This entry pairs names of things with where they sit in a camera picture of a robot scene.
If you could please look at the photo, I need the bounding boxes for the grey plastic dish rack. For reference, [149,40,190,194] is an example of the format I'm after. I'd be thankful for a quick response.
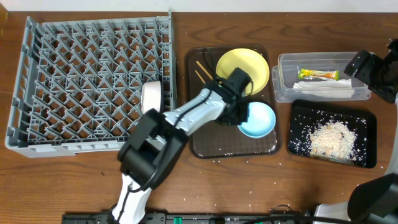
[5,15,177,158]

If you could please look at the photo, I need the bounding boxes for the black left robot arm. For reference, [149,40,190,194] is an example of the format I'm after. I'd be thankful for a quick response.
[108,68,253,223]

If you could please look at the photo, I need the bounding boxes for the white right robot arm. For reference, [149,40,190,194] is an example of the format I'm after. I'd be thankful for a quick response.
[312,39,397,223]

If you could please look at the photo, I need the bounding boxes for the white crumpled napkin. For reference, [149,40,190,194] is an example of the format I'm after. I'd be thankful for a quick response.
[293,79,354,98]

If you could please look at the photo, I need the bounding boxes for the white round bowl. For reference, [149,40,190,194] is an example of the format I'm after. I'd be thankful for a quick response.
[141,81,162,114]

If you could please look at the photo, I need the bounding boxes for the black waste tray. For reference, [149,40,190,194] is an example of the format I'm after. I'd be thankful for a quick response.
[287,100,377,169]

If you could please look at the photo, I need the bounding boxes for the yellow orange snack wrapper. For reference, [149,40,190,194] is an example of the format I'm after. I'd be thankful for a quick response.
[298,68,339,81]

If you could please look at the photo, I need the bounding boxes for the pile of rice waste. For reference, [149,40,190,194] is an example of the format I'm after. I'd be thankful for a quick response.
[308,122,357,164]

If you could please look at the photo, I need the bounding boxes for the clear plastic waste bin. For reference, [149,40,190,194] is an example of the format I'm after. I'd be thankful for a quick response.
[272,52,371,103]

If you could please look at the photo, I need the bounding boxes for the brown serving tray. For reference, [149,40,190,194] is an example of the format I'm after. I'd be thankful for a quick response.
[185,48,282,159]

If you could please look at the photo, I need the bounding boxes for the yellow round plate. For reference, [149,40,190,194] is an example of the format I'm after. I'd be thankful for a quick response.
[216,48,269,95]

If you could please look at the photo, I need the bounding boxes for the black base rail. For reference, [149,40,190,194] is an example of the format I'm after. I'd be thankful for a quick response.
[61,212,349,224]

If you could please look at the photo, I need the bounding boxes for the light blue bowl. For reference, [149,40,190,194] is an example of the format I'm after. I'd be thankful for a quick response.
[238,102,277,139]

